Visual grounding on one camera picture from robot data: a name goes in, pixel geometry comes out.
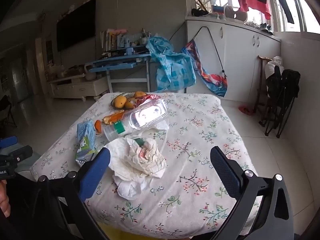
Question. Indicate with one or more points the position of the small white napkin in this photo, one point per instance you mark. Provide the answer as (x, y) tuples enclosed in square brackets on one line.
[(161, 125)]

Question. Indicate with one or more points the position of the black cloth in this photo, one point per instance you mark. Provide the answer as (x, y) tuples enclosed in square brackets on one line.
[(200, 12)]

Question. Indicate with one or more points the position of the dark metal chair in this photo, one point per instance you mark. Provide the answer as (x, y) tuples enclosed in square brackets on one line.
[(5, 107)]

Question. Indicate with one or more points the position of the black folding chair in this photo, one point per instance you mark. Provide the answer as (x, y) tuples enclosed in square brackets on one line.
[(287, 82)]

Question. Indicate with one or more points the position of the white television cabinet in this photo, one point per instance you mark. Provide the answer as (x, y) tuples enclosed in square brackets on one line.
[(77, 87)]

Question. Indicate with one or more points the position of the person's left hand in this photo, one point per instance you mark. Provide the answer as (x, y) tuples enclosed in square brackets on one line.
[(3, 200)]

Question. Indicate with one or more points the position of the black television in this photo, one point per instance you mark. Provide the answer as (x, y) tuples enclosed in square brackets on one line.
[(76, 25)]

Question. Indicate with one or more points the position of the dark fruit plate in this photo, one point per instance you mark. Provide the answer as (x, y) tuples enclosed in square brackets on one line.
[(113, 105)]

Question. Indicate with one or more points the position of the red hanging garment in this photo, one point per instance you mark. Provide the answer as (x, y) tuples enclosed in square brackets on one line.
[(247, 2)]

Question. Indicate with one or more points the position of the red slipper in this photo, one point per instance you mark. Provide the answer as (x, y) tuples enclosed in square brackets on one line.
[(246, 110)]

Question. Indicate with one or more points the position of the pair of shoes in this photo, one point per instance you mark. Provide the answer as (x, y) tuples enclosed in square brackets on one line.
[(266, 28)]

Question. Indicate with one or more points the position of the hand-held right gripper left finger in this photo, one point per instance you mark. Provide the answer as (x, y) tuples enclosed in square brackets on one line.
[(95, 175)]

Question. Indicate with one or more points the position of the blue green drink carton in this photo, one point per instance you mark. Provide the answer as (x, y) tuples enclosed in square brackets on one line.
[(86, 145)]

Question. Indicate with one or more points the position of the row of books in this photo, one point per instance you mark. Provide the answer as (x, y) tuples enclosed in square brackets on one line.
[(108, 41)]

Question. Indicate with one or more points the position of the pink plush toy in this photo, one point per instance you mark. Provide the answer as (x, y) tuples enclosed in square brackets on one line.
[(117, 31)]

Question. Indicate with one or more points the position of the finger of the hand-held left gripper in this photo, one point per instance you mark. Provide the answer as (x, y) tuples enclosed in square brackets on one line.
[(21, 152), (8, 141)]

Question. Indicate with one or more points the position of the stained tissue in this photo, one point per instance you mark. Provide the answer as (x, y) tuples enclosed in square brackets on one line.
[(147, 160)]

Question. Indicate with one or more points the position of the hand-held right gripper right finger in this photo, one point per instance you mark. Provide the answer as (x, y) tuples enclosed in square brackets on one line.
[(225, 172)]

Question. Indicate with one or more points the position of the white pen holder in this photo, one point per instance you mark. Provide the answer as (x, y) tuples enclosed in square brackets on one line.
[(145, 40)]

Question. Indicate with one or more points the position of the clear plastic bottle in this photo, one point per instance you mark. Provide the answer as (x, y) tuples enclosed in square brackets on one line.
[(147, 115)]

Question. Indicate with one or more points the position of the white tissue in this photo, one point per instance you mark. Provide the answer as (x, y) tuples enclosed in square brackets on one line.
[(130, 190)]

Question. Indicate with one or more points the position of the long orange peel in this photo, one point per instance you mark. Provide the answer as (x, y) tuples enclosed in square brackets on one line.
[(113, 117)]

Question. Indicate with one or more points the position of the red snack wrapper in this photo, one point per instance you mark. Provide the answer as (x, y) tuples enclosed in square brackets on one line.
[(150, 98)]

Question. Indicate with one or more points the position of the blue desk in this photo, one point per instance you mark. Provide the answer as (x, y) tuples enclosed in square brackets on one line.
[(115, 63)]

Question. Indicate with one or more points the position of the colourful kite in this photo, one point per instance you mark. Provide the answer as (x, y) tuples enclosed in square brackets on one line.
[(212, 80)]

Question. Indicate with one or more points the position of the floral tablecloth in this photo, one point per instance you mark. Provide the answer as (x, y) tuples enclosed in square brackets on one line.
[(200, 135)]

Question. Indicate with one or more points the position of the blue checked plastic bag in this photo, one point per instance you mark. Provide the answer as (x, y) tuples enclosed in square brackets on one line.
[(172, 70)]

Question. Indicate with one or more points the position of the yellow mango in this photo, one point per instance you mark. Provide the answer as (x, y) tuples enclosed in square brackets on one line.
[(120, 102), (130, 103), (140, 94)]

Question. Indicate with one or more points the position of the pale plastic bag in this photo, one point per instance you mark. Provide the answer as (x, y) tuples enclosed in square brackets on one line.
[(53, 70)]

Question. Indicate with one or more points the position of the white bag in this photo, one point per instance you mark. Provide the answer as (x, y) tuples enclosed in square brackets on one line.
[(275, 63)]

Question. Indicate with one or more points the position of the white kettlebell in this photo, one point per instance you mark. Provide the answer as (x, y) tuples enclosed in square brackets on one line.
[(90, 75)]

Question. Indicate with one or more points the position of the wooden stand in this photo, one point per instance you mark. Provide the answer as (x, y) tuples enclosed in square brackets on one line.
[(260, 80)]

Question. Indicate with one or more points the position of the small orange peel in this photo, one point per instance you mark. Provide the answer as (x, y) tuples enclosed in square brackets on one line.
[(98, 127)]

